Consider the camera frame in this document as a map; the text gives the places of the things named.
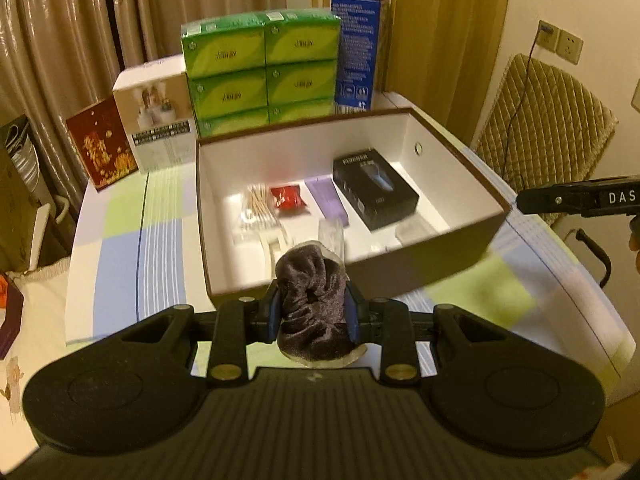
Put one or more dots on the clear cotton swab case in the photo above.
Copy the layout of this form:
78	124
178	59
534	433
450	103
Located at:
412	234

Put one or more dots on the beige sheer curtain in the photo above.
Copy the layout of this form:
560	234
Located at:
75	35

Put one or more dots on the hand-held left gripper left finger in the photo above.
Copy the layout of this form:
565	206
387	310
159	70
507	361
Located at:
274	312

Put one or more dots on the red gold-print gift box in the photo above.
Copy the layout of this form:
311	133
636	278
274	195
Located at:
100	145

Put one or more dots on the white folding stand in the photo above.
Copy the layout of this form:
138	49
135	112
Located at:
40	230

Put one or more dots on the tall blue box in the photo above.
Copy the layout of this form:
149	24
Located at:
355	60

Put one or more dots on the red snack packet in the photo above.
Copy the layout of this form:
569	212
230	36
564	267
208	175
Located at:
287	196

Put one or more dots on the chair with quilted cover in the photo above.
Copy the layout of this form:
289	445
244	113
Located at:
545	125

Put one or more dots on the brown dishware carton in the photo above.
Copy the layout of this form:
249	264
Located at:
20	160

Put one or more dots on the brown storage box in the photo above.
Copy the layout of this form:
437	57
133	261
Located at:
450	260

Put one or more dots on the stack of green tissue packs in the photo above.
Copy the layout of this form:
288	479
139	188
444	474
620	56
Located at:
225	90

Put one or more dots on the black shaver box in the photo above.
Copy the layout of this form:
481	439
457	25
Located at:
375	190

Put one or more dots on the brown scrunchie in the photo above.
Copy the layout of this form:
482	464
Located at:
312	300

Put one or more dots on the white wall socket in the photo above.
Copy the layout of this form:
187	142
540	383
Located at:
570	47
549	37

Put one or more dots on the white product box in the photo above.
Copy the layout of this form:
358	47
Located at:
160	145

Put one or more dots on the cartoon print cream cloth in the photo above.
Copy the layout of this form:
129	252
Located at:
30	365

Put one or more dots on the bag of wooden cotton swabs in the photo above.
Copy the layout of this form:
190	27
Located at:
257	205

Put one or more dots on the white hair claw clip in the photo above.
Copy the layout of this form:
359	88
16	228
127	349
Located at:
272	240

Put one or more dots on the golden brown curtain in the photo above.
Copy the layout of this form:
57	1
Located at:
440	35

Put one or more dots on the dark red tray box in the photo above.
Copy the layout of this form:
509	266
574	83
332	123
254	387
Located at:
11	322

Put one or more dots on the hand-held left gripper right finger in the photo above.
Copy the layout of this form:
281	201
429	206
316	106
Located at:
351	314

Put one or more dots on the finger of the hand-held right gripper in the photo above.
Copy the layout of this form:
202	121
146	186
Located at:
542	200

